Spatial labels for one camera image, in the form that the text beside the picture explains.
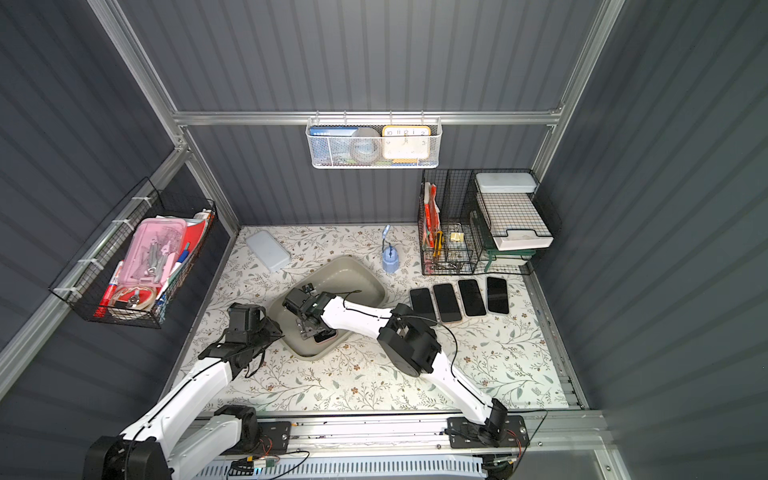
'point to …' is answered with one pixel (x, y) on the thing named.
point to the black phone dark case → (471, 297)
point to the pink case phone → (325, 336)
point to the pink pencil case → (152, 252)
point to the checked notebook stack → (513, 218)
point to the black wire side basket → (90, 280)
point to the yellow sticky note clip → (457, 236)
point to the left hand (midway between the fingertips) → (274, 326)
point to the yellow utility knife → (438, 243)
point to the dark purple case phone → (422, 304)
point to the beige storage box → (352, 279)
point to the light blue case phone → (497, 295)
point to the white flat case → (268, 250)
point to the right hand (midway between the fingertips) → (324, 318)
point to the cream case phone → (447, 302)
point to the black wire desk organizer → (483, 221)
